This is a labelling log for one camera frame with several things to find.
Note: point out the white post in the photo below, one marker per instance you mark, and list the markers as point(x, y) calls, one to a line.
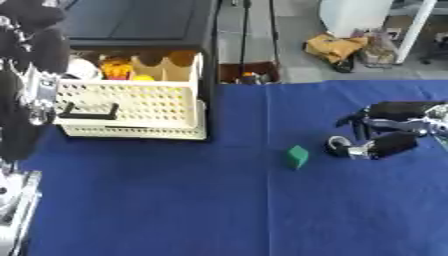
point(415, 30)

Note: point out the pale pierced drawer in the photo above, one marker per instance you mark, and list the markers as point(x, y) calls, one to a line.
point(146, 103)

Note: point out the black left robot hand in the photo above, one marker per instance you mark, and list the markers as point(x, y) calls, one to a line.
point(23, 100)

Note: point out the black cabinet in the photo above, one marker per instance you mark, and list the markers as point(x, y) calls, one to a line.
point(140, 23)

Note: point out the black tripod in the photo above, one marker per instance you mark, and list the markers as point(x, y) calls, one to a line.
point(244, 40)

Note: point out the yellow ball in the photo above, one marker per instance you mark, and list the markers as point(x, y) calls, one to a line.
point(143, 78)

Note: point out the orange yellow toy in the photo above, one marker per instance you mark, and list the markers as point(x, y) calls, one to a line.
point(116, 69)

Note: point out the green block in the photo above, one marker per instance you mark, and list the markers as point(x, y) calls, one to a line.
point(297, 156)

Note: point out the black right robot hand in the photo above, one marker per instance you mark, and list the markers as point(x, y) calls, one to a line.
point(392, 143)

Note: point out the white round object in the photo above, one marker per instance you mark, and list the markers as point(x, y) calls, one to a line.
point(83, 69)

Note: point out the dark chair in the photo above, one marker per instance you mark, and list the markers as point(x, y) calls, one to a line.
point(436, 50)

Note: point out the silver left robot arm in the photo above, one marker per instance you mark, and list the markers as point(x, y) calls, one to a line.
point(16, 206)

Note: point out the white bin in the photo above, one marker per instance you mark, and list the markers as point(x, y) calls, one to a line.
point(354, 16)

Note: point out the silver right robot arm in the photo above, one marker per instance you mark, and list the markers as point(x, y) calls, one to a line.
point(441, 123)

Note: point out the brown open box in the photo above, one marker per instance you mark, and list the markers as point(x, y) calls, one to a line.
point(230, 71)

